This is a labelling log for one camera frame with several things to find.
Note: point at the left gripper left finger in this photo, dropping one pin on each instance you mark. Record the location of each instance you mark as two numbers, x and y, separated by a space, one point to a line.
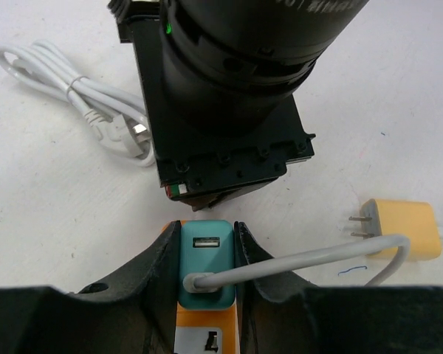
140 297

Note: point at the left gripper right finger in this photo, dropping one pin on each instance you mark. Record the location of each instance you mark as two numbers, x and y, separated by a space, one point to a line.
272 317

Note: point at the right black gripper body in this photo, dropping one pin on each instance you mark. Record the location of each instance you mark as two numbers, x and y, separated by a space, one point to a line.
202 158

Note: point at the orange power strip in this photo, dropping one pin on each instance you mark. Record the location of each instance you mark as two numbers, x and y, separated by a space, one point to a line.
205 331

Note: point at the teal usb charger plug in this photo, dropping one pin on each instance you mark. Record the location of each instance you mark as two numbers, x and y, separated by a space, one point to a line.
206 247

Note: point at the yellow usb charger plug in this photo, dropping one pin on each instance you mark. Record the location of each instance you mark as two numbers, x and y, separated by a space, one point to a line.
413 219

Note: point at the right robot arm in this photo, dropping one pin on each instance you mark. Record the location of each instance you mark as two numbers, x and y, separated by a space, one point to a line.
218 79

